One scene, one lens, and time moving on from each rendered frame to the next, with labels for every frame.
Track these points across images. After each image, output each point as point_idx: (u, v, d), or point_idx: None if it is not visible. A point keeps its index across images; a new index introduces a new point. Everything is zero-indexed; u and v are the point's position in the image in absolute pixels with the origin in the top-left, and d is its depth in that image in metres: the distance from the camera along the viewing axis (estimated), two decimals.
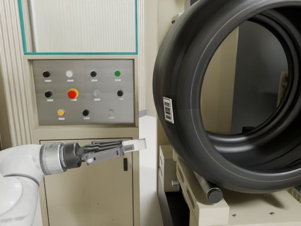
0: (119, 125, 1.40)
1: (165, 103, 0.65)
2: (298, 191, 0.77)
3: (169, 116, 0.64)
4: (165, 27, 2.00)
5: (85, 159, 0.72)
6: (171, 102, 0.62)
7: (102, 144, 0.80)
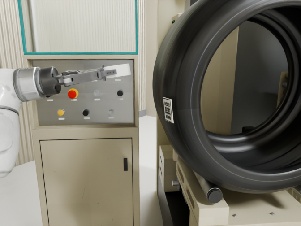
0: (119, 125, 1.40)
1: (165, 103, 0.65)
2: (298, 191, 0.77)
3: (169, 116, 0.64)
4: (165, 27, 2.00)
5: (62, 80, 0.66)
6: (171, 102, 0.62)
7: None
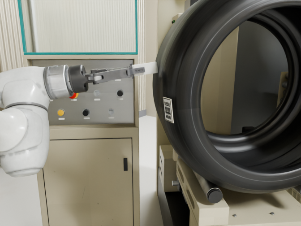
0: (119, 125, 1.40)
1: (165, 103, 0.65)
2: (298, 191, 0.77)
3: (169, 116, 0.64)
4: (165, 27, 2.00)
5: (92, 77, 0.66)
6: (171, 102, 0.62)
7: None
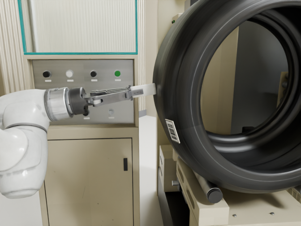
0: (119, 125, 1.40)
1: (168, 125, 0.66)
2: None
3: (174, 137, 0.66)
4: (165, 27, 2.00)
5: (92, 101, 0.68)
6: (174, 124, 0.63)
7: None
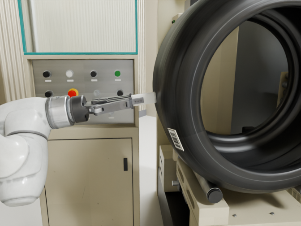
0: (119, 125, 1.40)
1: (171, 133, 0.67)
2: None
3: (178, 145, 0.66)
4: (165, 27, 2.00)
5: (93, 110, 0.68)
6: (176, 133, 0.64)
7: None
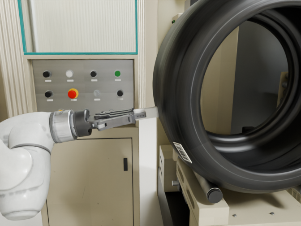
0: None
1: (177, 147, 0.68)
2: (300, 194, 0.77)
3: (186, 158, 0.67)
4: (165, 27, 2.00)
5: (96, 125, 0.69)
6: (182, 147, 0.65)
7: (112, 113, 0.78)
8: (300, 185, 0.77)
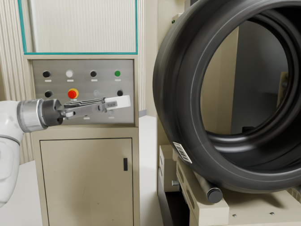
0: (119, 125, 1.40)
1: (177, 147, 0.68)
2: (300, 194, 0.77)
3: (186, 158, 0.67)
4: (165, 27, 2.00)
5: (64, 113, 0.68)
6: (182, 147, 0.65)
7: None
8: (300, 185, 0.77)
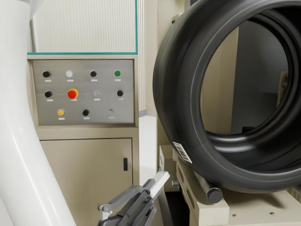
0: (119, 125, 1.40)
1: (177, 147, 0.68)
2: (300, 194, 0.77)
3: (186, 158, 0.67)
4: (165, 27, 2.00)
5: (101, 213, 0.50)
6: (182, 147, 0.65)
7: None
8: (300, 185, 0.77)
